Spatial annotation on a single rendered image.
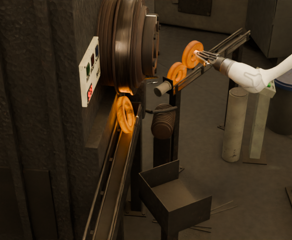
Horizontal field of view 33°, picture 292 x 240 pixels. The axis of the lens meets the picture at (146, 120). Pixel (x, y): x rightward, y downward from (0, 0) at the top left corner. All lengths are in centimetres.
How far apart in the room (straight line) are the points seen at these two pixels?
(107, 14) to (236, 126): 138
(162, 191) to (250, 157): 130
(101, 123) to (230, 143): 131
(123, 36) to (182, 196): 74
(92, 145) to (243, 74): 90
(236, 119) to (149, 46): 118
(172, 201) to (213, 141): 142
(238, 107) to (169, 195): 108
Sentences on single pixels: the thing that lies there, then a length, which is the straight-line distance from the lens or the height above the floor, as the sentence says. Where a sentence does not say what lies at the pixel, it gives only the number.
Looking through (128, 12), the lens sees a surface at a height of 131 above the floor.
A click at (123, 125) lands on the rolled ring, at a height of 75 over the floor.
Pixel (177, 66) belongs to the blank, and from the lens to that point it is 280.
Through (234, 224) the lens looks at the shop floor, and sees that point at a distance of 294.
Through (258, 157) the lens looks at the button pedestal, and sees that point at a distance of 340.
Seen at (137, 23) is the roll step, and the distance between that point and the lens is 209.
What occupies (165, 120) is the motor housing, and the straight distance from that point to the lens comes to 276.
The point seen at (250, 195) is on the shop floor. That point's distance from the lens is 314.
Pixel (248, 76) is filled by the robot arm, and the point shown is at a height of 90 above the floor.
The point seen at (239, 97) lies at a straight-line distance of 306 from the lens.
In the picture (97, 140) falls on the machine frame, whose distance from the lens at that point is 205.
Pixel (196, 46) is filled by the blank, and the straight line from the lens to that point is 268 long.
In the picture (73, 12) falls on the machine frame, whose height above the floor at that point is 145.
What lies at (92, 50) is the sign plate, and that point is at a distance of 195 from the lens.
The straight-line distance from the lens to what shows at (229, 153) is 331.
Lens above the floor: 210
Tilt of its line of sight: 34 degrees down
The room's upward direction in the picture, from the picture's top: straight up
